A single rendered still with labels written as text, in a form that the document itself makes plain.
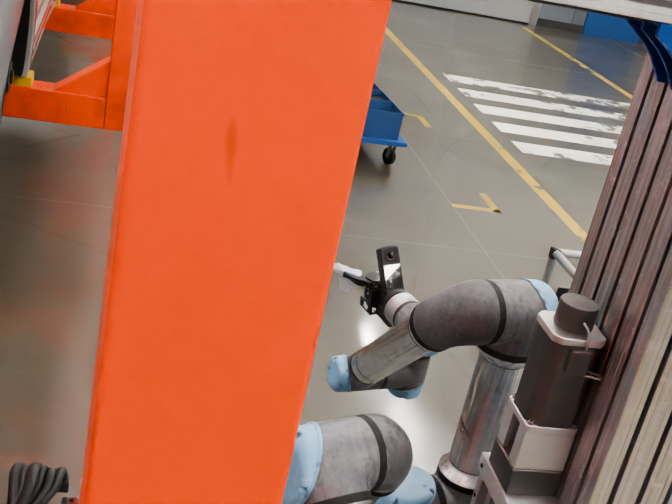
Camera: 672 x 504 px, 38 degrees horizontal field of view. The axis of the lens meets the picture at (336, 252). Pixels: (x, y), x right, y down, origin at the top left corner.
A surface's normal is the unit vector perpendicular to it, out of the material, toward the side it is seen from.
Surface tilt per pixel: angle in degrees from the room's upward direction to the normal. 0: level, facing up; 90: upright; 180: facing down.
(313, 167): 90
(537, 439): 90
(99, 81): 90
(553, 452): 90
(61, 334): 0
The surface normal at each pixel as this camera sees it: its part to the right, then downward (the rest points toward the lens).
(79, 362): 0.20, -0.90
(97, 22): 0.18, 0.43
